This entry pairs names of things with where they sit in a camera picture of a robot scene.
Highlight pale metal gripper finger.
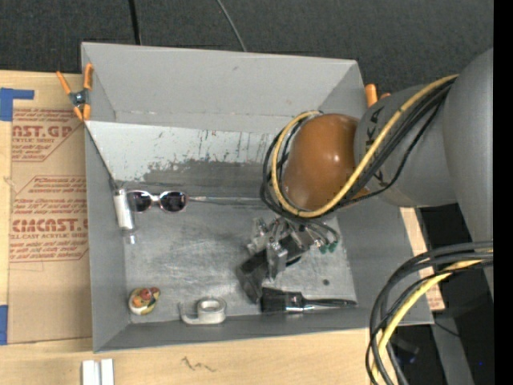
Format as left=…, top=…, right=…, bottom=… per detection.
left=246, top=217, right=276, bottom=256
left=265, top=241, right=289, bottom=282

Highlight black box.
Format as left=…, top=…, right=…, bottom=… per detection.
left=235, top=250, right=267, bottom=305

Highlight grey metal bin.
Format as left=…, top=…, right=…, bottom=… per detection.
left=79, top=41, right=436, bottom=355

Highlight grey tape dispenser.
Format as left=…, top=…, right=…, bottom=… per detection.
left=177, top=296, right=228, bottom=326

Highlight white-framed sunglasses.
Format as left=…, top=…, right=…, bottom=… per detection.
left=125, top=189, right=225, bottom=214

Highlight small multicoloured toy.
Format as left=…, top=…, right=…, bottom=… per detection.
left=127, top=286, right=162, bottom=317

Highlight small white bottle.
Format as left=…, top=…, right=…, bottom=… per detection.
left=112, top=188, right=136, bottom=245

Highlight brown cardboard board, red print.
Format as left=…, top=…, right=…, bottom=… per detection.
left=0, top=69, right=446, bottom=345

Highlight black-handled brush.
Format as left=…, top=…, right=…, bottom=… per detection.
left=259, top=286, right=357, bottom=314

